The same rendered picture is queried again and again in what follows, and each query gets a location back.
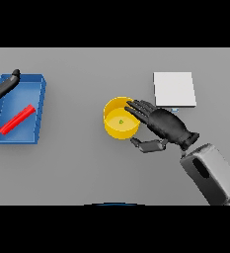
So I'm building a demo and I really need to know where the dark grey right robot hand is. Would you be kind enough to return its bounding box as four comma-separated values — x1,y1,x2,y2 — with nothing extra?
123,99,200,154

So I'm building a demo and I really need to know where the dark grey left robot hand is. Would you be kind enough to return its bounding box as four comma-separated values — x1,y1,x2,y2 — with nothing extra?
0,62,22,110

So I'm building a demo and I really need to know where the pale square measuring scale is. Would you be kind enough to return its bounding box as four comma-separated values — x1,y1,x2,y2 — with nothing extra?
152,71,197,112

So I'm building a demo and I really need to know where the red beaker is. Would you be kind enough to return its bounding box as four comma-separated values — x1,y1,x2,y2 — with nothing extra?
0,104,37,136

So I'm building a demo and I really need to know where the yellow bowl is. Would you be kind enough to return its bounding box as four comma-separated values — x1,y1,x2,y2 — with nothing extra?
103,96,141,140

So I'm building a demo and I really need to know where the blue tray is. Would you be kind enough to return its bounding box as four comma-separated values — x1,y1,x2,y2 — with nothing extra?
0,73,47,145

